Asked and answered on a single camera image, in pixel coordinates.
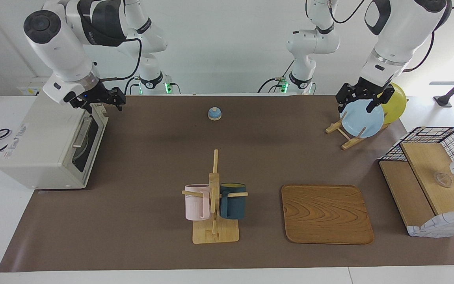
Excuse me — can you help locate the toaster oven glass door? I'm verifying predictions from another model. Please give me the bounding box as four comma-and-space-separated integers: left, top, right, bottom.
71, 105, 109, 188

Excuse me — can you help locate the beige toaster oven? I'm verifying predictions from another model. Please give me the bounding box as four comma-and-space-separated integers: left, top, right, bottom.
0, 88, 109, 190

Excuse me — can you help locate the light blue plate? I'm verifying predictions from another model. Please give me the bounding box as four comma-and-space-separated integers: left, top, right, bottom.
340, 101, 385, 138

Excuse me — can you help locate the yellow plate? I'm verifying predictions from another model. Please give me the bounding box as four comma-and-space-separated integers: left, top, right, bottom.
377, 83, 407, 125

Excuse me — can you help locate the wooden plate rack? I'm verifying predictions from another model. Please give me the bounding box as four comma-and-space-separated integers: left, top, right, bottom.
326, 110, 389, 150

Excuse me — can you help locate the white power box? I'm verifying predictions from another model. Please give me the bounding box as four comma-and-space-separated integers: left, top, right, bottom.
16, 76, 54, 96

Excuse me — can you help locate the small clear glass dish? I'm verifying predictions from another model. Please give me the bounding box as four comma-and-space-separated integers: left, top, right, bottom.
434, 172, 453, 188

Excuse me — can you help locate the wooden serving tray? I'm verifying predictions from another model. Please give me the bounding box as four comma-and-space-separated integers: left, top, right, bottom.
281, 185, 374, 245

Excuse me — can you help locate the brown table mat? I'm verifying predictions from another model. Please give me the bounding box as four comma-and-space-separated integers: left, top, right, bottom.
0, 95, 454, 273

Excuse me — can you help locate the pink mug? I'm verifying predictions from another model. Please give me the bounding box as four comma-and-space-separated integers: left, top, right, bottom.
184, 184, 210, 221

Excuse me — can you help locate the white checked cloth liner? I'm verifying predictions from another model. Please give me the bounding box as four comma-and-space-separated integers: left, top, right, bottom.
406, 207, 454, 238

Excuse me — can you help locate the dark blue mug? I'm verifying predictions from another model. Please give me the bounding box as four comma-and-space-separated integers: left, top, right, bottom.
220, 183, 247, 220

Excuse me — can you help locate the wooden mug tree stand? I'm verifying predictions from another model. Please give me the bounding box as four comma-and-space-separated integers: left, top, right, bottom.
182, 149, 248, 244

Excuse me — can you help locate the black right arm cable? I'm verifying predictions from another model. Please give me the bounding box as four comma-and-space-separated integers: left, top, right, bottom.
93, 37, 143, 82

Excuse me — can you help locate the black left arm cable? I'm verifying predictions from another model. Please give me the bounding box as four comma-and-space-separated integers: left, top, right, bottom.
327, 0, 454, 73

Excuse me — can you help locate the black arm base cable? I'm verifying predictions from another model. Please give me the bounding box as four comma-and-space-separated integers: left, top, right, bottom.
259, 59, 290, 93

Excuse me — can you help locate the wood and wire shelf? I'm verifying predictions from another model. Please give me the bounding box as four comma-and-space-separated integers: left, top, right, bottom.
379, 126, 454, 238

